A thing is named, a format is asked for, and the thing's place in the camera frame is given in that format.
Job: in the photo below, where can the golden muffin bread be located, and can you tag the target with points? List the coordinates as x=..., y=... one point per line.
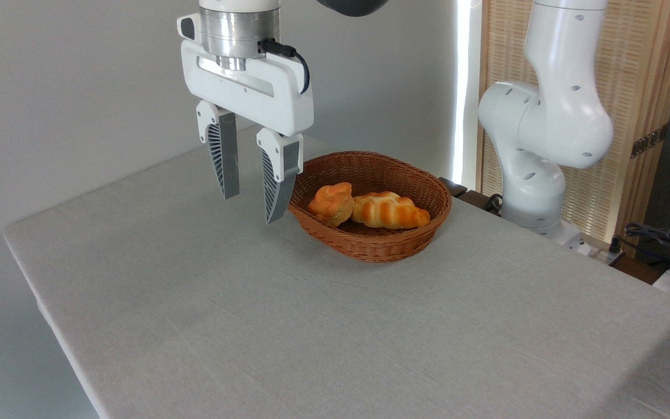
x=330, y=202

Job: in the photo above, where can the grey tablecloth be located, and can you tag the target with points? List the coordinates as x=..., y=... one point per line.
x=312, y=326

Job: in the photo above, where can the wooden bamboo folding screen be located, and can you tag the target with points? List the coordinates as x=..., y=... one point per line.
x=637, y=70

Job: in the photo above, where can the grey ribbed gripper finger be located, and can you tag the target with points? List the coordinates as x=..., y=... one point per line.
x=280, y=169
x=227, y=157

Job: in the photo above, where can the metal screen hinge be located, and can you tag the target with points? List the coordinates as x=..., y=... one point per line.
x=649, y=141

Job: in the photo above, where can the long golden bread roll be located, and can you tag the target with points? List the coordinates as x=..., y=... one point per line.
x=390, y=213

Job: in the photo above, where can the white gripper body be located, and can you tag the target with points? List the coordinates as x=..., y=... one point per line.
x=253, y=99

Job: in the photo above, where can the brown wicker basket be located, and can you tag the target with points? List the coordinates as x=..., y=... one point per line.
x=370, y=245

